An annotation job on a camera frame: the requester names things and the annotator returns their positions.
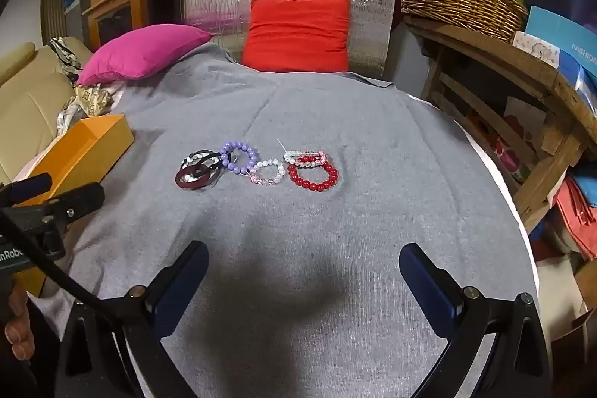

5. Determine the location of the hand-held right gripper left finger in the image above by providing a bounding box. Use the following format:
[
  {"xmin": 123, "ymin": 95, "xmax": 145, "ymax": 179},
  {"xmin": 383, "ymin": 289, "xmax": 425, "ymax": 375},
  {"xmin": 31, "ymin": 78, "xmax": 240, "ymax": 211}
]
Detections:
[{"xmin": 60, "ymin": 240, "xmax": 210, "ymax": 398}]

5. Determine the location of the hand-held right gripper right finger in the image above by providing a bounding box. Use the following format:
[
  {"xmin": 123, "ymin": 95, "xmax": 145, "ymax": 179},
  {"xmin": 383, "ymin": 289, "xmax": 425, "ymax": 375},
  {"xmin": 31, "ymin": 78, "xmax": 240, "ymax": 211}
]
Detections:
[{"xmin": 398, "ymin": 242, "xmax": 552, "ymax": 398}]

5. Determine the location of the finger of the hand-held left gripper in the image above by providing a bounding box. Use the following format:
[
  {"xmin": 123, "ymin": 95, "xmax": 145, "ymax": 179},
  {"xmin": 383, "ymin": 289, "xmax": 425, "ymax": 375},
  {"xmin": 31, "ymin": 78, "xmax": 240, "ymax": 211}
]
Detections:
[
  {"xmin": 8, "ymin": 173, "xmax": 53, "ymax": 204},
  {"xmin": 28, "ymin": 182, "xmax": 106, "ymax": 235}
]

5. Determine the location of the orange box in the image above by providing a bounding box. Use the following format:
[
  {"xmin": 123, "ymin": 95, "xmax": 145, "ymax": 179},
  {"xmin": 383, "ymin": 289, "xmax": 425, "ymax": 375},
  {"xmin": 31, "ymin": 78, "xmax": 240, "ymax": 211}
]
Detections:
[{"xmin": 19, "ymin": 113, "xmax": 136, "ymax": 207}]

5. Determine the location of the dark red hair tie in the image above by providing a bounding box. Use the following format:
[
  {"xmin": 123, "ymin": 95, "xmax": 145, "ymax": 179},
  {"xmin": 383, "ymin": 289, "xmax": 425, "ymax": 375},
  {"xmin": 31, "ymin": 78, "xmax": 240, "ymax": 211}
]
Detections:
[{"xmin": 175, "ymin": 166, "xmax": 212, "ymax": 192}]

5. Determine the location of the black hair tie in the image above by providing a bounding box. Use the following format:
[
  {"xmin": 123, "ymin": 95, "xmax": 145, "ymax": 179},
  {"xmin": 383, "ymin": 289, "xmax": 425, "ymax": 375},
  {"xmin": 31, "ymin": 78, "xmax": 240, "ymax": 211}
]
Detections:
[{"xmin": 181, "ymin": 148, "xmax": 230, "ymax": 190}]

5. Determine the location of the purple bead bracelet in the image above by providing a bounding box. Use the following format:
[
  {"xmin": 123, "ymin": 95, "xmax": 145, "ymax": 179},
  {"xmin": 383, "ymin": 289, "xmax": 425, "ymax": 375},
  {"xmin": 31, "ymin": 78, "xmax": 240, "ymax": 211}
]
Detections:
[{"xmin": 219, "ymin": 141, "xmax": 260, "ymax": 174}]

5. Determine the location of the clear pink bead bracelet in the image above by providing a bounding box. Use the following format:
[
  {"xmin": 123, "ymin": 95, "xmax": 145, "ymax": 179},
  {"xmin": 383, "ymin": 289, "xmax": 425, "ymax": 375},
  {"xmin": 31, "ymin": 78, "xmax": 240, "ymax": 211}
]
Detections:
[{"xmin": 249, "ymin": 158, "xmax": 287, "ymax": 188}]

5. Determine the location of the red bead bracelet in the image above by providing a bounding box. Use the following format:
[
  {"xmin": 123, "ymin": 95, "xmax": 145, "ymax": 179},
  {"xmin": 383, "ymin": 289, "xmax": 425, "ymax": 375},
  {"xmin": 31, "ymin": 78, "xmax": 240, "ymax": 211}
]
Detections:
[{"xmin": 287, "ymin": 162, "xmax": 339, "ymax": 193}]

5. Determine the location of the white and pink bead bracelet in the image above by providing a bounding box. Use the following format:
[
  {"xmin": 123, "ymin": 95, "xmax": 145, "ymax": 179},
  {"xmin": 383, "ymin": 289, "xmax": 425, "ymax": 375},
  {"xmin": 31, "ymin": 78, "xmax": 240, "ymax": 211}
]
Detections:
[{"xmin": 283, "ymin": 149, "xmax": 328, "ymax": 168}]

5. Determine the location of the person's left hand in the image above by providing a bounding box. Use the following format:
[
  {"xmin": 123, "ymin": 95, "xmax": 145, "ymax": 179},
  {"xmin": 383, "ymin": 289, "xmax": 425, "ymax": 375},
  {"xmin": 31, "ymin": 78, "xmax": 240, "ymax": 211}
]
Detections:
[{"xmin": 0, "ymin": 279, "xmax": 37, "ymax": 362}]

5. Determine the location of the beige sofa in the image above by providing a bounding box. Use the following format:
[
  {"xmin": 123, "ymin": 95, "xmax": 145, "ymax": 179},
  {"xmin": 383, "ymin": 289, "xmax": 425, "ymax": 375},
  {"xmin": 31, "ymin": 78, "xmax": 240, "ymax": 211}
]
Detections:
[{"xmin": 0, "ymin": 37, "xmax": 94, "ymax": 187}]

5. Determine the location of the patterned cloth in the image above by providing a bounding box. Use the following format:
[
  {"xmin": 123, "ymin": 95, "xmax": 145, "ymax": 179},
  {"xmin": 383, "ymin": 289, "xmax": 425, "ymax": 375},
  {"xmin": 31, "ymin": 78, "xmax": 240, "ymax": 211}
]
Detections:
[{"xmin": 48, "ymin": 37, "xmax": 116, "ymax": 135}]

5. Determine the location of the cardboard box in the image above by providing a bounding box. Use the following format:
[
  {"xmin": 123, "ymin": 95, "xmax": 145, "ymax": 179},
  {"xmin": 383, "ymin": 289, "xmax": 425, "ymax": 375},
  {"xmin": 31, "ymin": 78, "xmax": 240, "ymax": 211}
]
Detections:
[{"xmin": 536, "ymin": 257, "xmax": 597, "ymax": 359}]

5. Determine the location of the magenta pillow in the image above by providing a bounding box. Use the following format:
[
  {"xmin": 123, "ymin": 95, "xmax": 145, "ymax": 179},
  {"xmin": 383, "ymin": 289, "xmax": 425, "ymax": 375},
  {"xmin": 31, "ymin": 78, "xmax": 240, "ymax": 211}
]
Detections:
[{"xmin": 77, "ymin": 24, "xmax": 215, "ymax": 87}]

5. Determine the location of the coral red bag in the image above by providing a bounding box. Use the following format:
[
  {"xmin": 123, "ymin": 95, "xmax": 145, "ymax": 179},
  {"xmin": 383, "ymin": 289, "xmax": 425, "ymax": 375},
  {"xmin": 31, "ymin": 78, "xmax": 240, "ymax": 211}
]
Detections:
[{"xmin": 555, "ymin": 176, "xmax": 597, "ymax": 261}]

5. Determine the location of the red flower print box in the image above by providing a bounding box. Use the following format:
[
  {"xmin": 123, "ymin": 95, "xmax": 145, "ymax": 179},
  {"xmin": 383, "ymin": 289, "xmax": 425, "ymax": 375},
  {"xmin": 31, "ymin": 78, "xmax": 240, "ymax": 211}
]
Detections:
[{"xmin": 493, "ymin": 96, "xmax": 547, "ymax": 185}]

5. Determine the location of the grey blanket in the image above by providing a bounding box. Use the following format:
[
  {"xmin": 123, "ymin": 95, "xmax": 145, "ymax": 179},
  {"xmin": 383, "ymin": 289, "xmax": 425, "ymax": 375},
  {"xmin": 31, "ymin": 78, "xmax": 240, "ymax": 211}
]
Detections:
[{"xmin": 40, "ymin": 41, "xmax": 538, "ymax": 398}]

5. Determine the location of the wooden table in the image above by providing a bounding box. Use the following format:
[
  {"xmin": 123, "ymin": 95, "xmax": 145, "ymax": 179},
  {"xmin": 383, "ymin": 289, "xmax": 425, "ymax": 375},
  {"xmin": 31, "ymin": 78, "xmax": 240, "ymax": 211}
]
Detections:
[{"xmin": 403, "ymin": 16, "xmax": 597, "ymax": 222}]

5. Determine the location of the white floral box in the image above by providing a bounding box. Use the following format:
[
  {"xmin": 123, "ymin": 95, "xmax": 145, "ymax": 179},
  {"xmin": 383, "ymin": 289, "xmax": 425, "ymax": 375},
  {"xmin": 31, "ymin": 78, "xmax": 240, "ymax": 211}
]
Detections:
[{"xmin": 512, "ymin": 31, "xmax": 561, "ymax": 64}]

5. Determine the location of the red pillow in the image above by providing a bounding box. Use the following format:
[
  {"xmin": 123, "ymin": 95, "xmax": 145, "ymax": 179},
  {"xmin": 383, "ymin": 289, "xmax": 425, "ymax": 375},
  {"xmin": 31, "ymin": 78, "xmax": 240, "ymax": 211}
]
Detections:
[{"xmin": 241, "ymin": 0, "xmax": 352, "ymax": 73}]

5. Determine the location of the blue box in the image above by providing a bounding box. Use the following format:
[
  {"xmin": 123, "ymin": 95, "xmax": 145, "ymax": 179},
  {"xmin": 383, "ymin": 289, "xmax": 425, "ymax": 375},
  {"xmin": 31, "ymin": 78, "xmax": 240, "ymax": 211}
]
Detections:
[{"xmin": 525, "ymin": 5, "xmax": 597, "ymax": 101}]

